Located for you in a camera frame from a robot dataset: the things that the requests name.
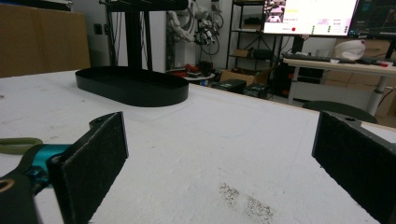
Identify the black keyboard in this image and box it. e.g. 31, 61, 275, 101
284, 53, 332, 63

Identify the black box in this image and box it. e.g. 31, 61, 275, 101
211, 78, 248, 95
243, 82, 271, 100

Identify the black computer tower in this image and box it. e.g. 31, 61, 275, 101
273, 63, 325, 98

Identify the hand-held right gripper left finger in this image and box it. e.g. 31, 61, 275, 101
46, 111, 130, 224

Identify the brown cardboard panel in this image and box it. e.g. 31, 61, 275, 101
0, 3, 92, 78

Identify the small round white table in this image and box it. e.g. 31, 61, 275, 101
173, 63, 217, 87

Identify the olive green cord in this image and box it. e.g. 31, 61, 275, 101
0, 137, 44, 156

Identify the white helmet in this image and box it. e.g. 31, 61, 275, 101
333, 39, 367, 62

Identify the black oval tray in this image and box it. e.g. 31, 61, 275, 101
75, 65, 190, 108

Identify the black metal stand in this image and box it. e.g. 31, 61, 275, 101
98, 0, 190, 71

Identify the open cardboard box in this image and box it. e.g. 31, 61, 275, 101
219, 66, 276, 87

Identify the bright computer monitor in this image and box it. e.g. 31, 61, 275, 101
262, 0, 360, 37

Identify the white desk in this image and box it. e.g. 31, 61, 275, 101
282, 57, 396, 117

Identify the black strap with ring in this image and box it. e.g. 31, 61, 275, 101
0, 146, 48, 224

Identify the black round chair back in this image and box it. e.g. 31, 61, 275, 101
301, 100, 378, 125

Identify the black metal shelf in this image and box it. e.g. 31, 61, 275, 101
225, 0, 283, 72

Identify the teal metal clip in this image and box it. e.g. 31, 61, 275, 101
25, 143, 73, 189

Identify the dark computer monitor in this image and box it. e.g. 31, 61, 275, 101
348, 0, 396, 40

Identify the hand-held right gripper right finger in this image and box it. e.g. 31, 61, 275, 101
311, 110, 396, 224

